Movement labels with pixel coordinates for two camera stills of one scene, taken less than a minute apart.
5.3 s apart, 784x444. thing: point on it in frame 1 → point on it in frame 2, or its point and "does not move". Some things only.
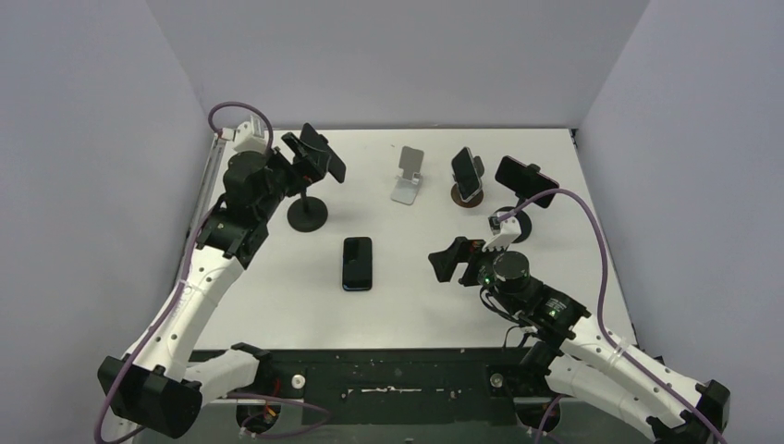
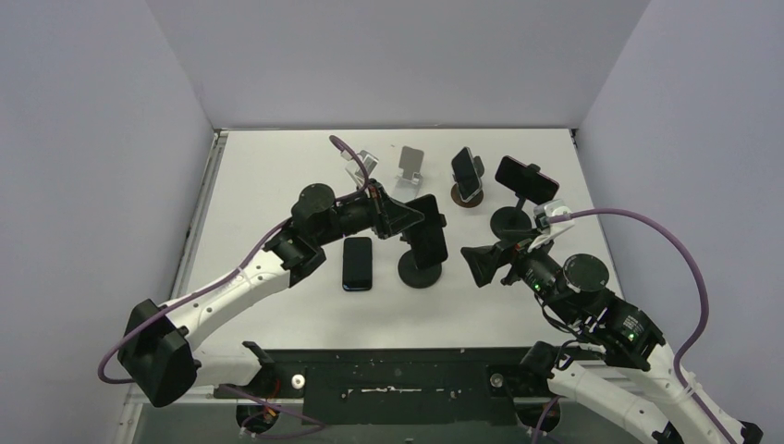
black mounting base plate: x=407 y=386 does not move
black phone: x=312 y=138 → x=427 y=238
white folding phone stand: x=406 y=188 does not move
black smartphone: x=357 y=264 does not move
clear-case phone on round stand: x=467 y=175 does not move
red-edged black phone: x=525 y=180 does not move
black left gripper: x=300 y=172 → x=387 y=215
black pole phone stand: x=307 y=214 → x=422 y=277
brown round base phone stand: x=474 y=201 does not move
